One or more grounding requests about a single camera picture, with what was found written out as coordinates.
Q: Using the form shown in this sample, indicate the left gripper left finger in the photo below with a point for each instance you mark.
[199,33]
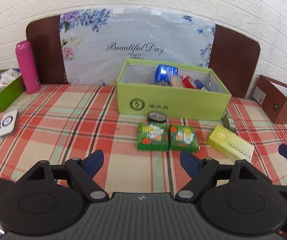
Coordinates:
[81,173]

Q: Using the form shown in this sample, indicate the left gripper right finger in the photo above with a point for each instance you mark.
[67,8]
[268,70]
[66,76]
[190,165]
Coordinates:
[201,172]

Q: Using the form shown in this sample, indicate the toothpick pack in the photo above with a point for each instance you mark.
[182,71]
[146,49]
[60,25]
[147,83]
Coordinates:
[176,81]

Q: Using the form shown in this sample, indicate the blue plastic box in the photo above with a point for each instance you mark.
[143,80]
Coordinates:
[164,71]

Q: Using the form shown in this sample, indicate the green soap pack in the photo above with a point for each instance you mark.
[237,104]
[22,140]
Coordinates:
[152,136]
[183,138]

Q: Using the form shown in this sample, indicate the yellow medicine box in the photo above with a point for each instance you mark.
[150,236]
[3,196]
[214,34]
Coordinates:
[229,144]

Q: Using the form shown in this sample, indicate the plaid red bedsheet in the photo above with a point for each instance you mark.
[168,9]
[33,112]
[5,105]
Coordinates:
[63,122]

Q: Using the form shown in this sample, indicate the brown cardboard box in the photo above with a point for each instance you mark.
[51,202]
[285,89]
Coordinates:
[271,95]

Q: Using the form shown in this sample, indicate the small olive green box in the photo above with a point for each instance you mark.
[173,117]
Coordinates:
[229,123]

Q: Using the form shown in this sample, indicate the black tape roll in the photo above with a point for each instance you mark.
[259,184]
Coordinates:
[156,117]

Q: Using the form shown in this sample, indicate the light green storage box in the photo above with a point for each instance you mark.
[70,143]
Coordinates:
[138,94]

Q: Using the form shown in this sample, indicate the blue packet under glove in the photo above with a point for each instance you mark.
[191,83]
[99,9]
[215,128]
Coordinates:
[200,85]

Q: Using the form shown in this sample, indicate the red white small box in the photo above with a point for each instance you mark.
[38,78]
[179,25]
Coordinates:
[188,82]

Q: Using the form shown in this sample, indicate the steel wool scrubber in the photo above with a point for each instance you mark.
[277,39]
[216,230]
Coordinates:
[162,83]

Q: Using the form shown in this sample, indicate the pink thermos bottle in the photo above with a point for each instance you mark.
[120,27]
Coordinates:
[27,66]

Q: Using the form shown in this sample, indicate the dark green tray box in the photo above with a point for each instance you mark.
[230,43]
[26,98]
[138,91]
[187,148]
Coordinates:
[11,87]

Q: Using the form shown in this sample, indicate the dark brown wooden headboard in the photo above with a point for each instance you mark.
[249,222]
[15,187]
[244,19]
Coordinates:
[234,56]

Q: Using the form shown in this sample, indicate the floral Beautiful Day pillow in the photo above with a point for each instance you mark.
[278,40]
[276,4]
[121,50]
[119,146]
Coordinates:
[96,42]

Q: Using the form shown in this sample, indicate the white wireless charger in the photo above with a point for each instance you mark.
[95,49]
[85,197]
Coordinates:
[8,123]

